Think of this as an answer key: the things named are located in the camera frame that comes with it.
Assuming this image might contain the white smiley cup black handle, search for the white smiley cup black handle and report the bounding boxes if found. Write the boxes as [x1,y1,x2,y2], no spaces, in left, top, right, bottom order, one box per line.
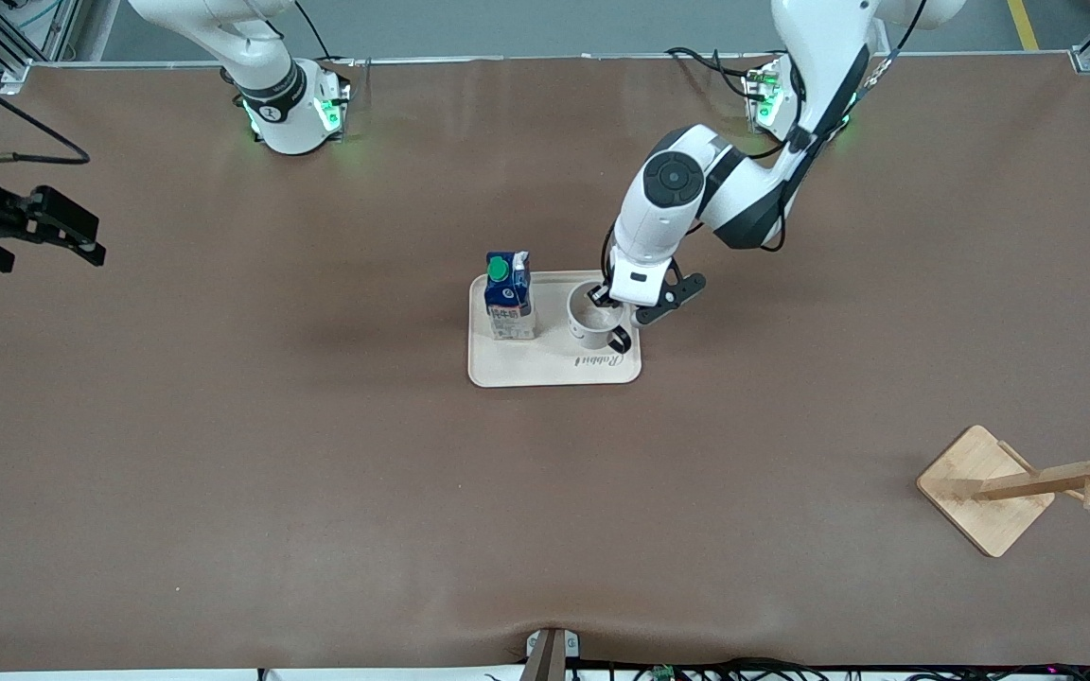
[567,281,636,355]

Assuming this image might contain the blue white milk carton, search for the blue white milk carton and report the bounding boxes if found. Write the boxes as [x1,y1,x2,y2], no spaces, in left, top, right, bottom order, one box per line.
[483,251,537,341]

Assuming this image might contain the wooden cup rack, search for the wooden cup rack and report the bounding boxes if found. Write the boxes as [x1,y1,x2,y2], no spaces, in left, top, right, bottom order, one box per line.
[917,414,1090,558]

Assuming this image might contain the beige plastic tray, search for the beige plastic tray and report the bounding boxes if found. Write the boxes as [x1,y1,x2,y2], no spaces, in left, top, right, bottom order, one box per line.
[467,271,643,389]

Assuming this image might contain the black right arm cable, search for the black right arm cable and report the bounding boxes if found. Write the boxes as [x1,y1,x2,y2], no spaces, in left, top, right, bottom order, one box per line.
[0,55,91,167]

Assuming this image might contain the black base power cable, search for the black base power cable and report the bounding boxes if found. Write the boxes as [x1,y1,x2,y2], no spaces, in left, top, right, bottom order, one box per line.
[294,0,362,72]
[665,45,778,100]

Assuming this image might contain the metal table edge bracket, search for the metal table edge bracket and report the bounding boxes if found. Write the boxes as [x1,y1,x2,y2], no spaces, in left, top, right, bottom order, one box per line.
[522,627,582,681]

